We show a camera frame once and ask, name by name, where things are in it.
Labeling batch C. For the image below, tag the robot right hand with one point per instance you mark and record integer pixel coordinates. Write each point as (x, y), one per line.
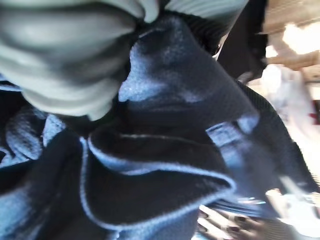
(241, 37)

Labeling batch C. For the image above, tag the dark blue knit garment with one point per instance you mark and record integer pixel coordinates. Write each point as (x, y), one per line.
(155, 160)

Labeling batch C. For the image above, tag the light wooden furniture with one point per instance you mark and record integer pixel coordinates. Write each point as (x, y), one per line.
(292, 17)

